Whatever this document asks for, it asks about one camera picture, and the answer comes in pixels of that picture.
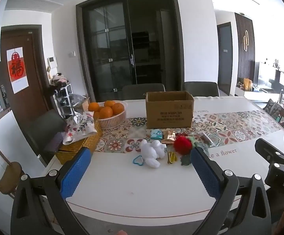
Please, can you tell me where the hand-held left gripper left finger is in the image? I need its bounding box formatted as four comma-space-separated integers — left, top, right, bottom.
11, 147, 93, 235

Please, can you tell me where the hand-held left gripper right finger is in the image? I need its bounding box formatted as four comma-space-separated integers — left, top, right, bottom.
190, 147, 272, 235

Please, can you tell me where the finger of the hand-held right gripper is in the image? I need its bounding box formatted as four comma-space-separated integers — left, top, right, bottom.
254, 138, 284, 164

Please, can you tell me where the red snack packet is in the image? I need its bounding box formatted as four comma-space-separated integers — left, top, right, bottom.
198, 131, 214, 146

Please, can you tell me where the teal cartoon tissue packet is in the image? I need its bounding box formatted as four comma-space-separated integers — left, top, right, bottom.
150, 129, 164, 140

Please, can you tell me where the brown cardboard box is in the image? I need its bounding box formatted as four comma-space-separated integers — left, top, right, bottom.
146, 91, 195, 129

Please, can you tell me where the green crochet leaf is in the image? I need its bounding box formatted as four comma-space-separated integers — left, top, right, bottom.
180, 154, 192, 166

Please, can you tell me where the yellow woven tray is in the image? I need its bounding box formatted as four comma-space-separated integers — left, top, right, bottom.
55, 120, 103, 165

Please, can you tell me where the chair with patterned cushion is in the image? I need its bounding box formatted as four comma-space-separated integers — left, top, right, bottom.
263, 99, 284, 133

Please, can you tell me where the red plush strawberry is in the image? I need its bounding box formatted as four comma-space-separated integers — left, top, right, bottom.
173, 135, 194, 155

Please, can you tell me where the patterned tile table runner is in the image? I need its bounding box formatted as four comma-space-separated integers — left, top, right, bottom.
93, 109, 284, 154

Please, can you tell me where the gold snack packet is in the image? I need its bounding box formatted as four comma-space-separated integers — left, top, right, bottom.
162, 130, 176, 143

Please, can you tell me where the dark dining chair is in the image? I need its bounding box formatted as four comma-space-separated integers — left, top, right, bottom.
29, 109, 68, 163

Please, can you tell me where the white plush toy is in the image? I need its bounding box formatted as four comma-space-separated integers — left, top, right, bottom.
139, 139, 167, 169

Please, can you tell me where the blue heart carabiner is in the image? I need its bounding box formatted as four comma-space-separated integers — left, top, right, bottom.
132, 155, 145, 167

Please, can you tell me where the white plastic fruit basket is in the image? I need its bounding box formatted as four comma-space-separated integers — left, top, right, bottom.
95, 101, 128, 130

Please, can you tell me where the wooden stool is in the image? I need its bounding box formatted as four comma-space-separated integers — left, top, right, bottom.
0, 144, 33, 199

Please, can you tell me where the orange gift bag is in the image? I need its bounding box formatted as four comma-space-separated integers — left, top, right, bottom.
238, 78, 254, 91

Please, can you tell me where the black white cube shelf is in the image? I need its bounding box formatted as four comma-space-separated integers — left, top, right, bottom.
53, 84, 75, 118

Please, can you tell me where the grey dining chair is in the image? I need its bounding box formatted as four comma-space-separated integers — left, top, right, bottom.
182, 81, 220, 97
122, 83, 166, 101

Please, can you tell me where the pink plush pile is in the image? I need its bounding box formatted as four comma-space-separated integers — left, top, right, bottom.
49, 73, 68, 88

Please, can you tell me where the dark interior doorway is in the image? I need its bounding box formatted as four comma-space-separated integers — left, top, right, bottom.
217, 22, 234, 96

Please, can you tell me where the brown entrance door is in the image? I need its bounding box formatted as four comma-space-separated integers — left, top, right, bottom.
0, 25, 51, 119

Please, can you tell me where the red white door poster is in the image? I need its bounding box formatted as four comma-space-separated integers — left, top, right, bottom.
6, 46, 30, 94

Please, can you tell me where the dark glass sliding door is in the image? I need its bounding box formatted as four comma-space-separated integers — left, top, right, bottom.
76, 0, 186, 102

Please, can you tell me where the dark slatted wall panel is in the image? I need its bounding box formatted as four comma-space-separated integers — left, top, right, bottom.
235, 12, 256, 87

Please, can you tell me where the door lock handle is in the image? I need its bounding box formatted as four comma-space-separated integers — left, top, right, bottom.
0, 85, 9, 105

